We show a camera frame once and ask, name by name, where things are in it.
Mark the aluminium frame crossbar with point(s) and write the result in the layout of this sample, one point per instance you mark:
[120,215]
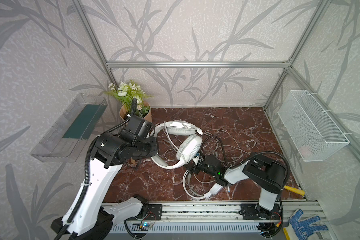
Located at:
[197,64]

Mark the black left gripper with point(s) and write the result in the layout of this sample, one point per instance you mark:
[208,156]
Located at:
[152,146]

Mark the peach flower pot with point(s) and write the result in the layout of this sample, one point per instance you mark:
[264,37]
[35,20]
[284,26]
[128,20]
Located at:
[145,112]

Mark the white wire mesh basket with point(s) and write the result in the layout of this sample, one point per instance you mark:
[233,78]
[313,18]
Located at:
[314,133]

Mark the artificial green white plant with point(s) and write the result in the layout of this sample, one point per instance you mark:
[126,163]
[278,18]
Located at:
[126,92]

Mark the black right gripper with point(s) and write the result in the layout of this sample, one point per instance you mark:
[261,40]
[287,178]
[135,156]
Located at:
[196,166]

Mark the clear plastic wall shelf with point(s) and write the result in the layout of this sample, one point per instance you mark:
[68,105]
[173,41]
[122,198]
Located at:
[68,136]

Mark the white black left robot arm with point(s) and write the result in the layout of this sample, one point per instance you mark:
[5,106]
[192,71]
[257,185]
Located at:
[87,219]

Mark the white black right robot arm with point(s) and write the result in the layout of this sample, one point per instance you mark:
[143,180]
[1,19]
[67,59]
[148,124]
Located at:
[194,144]

